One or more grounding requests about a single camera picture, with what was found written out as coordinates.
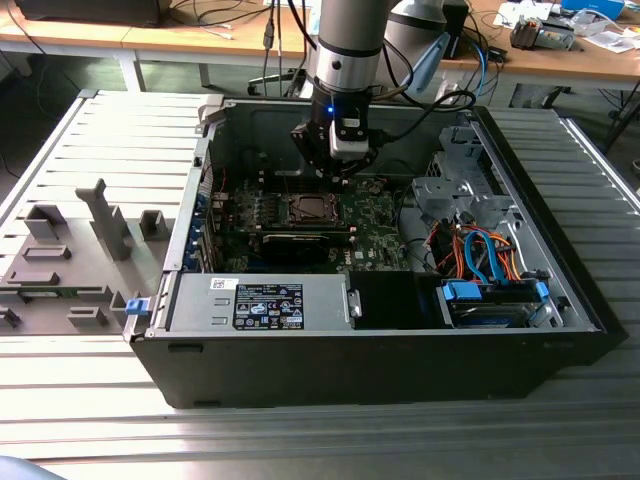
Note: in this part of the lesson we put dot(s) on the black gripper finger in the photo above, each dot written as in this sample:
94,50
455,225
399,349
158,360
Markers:
362,162
307,142

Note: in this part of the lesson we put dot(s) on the CPU with silver top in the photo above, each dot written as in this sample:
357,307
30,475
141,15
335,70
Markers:
315,206

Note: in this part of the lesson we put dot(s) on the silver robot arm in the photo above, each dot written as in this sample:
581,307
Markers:
350,30

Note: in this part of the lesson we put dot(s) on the CPU socket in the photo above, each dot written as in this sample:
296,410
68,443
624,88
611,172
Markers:
287,210

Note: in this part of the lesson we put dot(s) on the round coin cell battery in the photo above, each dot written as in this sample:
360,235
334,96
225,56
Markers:
376,188

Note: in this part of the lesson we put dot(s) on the office chair base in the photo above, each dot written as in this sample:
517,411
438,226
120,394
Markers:
253,90

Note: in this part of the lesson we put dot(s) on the green motherboard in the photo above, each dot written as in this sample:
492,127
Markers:
380,240

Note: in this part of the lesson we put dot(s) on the silver metal drive cage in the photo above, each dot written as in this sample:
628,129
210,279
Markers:
450,192

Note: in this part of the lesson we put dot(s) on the black graphics card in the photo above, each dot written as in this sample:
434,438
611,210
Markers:
295,250

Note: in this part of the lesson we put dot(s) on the pale blue teach pendant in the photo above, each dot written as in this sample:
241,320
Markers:
425,65

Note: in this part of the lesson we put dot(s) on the black box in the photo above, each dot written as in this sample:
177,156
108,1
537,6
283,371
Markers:
456,35

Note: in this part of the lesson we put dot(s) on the hard disk in blue carrier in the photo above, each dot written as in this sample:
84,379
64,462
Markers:
465,292

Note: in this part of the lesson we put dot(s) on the wooden desk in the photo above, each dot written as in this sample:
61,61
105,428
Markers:
150,37
550,62

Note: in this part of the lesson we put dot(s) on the silver power supply unit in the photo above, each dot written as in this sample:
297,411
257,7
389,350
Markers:
200,300

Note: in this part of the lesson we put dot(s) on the black PC case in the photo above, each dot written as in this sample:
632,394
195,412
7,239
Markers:
350,370

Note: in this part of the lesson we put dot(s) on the white paper sheet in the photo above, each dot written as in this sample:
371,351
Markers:
510,15

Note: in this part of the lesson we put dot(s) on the grey electronic device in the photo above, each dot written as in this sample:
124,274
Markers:
542,35

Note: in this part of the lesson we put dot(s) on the blue case latch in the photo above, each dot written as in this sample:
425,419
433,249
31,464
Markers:
137,307

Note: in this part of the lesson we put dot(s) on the black device case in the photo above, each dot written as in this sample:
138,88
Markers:
90,10

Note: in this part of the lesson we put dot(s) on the grey parts rack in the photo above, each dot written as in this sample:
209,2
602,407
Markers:
75,285

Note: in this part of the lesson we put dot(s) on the white paper sheets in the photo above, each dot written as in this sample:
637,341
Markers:
610,42

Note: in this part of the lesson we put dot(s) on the blue box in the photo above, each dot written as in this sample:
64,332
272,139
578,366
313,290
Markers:
592,6

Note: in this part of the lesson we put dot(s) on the green RAM stick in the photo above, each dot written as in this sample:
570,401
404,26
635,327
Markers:
60,293

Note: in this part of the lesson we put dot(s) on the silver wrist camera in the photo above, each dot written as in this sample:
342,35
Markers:
350,149

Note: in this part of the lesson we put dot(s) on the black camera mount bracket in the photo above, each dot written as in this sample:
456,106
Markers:
350,127

